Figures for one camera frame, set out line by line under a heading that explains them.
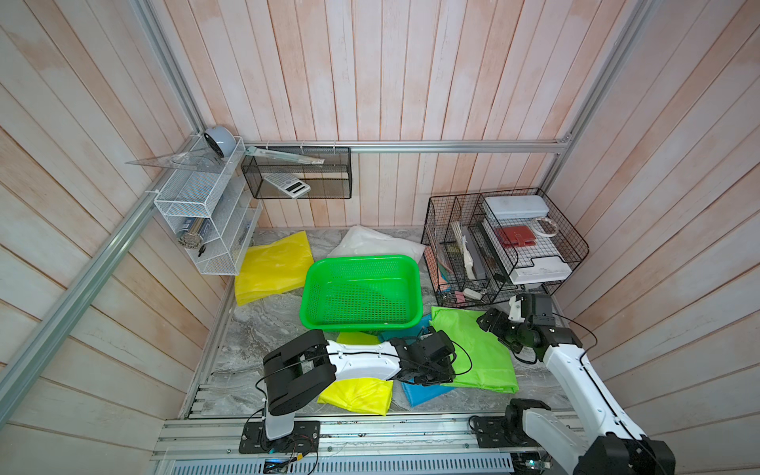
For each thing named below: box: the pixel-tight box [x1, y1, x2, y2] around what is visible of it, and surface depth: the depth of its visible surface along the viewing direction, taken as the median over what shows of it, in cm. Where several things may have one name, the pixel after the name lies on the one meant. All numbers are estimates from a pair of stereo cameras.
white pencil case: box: [484, 194, 551, 219], surface depth 98 cm
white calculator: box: [263, 172, 312, 199], surface depth 100 cm
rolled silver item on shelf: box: [178, 216, 211, 250], surface depth 78 cm
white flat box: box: [509, 256, 573, 285], surface depth 86 cm
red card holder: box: [495, 225, 537, 249], surface depth 90 cm
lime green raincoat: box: [429, 306, 520, 394], surface depth 84 cm
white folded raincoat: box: [327, 225, 426, 265], surface depth 113 cm
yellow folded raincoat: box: [234, 230, 314, 307], surface depth 106 cm
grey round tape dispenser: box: [203, 125, 237, 158], surface depth 85 cm
